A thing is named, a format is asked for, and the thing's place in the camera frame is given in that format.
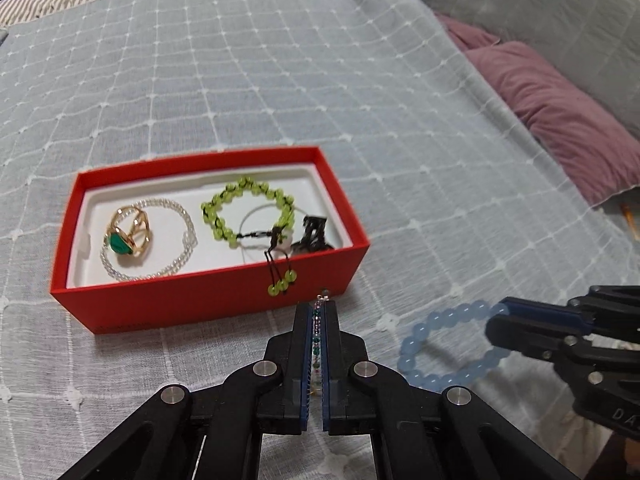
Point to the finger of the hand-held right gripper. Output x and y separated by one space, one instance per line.
540 312
520 337

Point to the small orange object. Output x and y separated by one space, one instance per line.
629 220

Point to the purple pillow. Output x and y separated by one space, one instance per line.
560 105

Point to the black hair clip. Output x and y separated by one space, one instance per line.
312 232

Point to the red cardboard box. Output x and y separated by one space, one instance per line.
210 295

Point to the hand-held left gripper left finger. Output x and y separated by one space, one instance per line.
302 360

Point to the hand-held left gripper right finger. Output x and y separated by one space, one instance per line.
327 360

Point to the grey headboard cushion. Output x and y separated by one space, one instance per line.
540 5

